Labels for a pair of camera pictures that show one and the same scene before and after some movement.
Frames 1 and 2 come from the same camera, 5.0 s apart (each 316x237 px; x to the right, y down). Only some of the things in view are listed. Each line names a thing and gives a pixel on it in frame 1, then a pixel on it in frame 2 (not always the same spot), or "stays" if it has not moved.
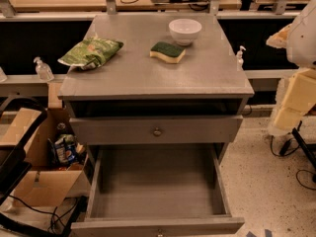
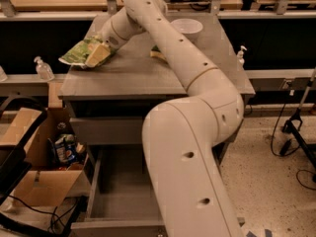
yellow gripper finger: [279, 39] → [98, 55]
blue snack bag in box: [65, 148] stays
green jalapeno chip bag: [90, 53] stays
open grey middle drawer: [157, 191] stays
